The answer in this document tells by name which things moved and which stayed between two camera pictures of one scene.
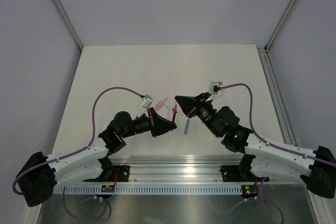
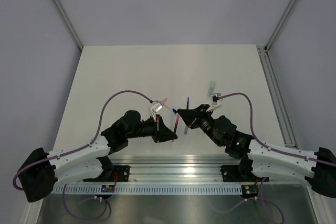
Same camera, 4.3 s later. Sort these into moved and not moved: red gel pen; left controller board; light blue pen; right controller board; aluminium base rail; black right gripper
Moved: red gel pen; black right gripper
Not moved: right controller board; left controller board; light blue pen; aluminium base rail
